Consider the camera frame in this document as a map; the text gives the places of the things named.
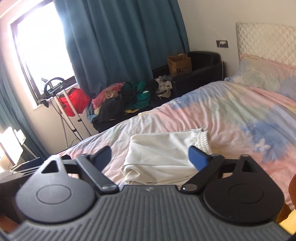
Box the teal window curtain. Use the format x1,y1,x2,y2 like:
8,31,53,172
54,1,190,98

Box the red bag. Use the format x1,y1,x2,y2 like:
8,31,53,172
58,87,90,117

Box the cream white sweatpants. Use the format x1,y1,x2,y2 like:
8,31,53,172
121,128,213,186

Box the pastel tie-dye bed sheet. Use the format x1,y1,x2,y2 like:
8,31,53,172
62,81,295,206

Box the wall power socket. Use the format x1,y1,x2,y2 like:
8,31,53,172
216,40,229,48

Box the pastel pillow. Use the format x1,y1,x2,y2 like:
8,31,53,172
225,54,295,100

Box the left teal curtain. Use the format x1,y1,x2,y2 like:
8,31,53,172
1,59,49,159

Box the pile of mixed clothes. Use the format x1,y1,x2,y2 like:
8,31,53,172
86,75,173,123

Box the brown paper bag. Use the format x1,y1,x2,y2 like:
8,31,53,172
167,54,192,77

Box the white quilted headboard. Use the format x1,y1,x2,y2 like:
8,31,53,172
236,23,295,66

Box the black leather sofa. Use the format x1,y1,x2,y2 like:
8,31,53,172
93,51,224,133

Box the white garment steamer stand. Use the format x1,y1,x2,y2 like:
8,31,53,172
40,77,91,148

